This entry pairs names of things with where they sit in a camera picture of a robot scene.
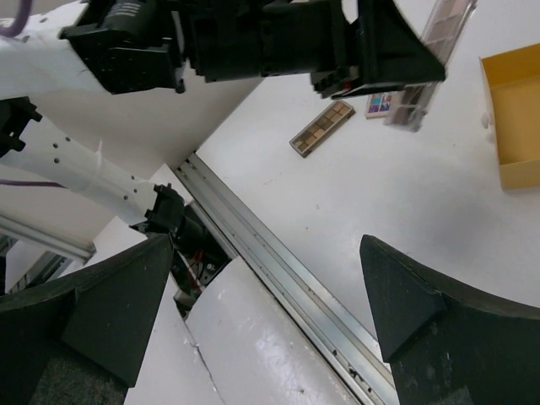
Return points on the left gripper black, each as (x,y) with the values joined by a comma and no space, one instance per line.
(233,40)

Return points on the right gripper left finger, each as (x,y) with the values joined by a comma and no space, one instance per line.
(82,338)

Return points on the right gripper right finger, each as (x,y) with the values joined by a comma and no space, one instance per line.
(446,341)

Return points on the colourful square eyeshadow palette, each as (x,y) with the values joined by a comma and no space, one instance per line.
(378,105)

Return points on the brown eyeshadow palette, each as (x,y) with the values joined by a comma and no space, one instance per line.
(321,128)

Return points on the pink-brown eyeshadow palette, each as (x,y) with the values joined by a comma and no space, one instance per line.
(441,35)

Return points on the yellow drawer box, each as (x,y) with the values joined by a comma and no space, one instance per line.
(511,85)

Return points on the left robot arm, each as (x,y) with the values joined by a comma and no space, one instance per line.
(139,132)

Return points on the white front cover panel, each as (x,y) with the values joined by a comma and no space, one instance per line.
(237,346)

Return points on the aluminium table rail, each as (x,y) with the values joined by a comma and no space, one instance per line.
(344,344)

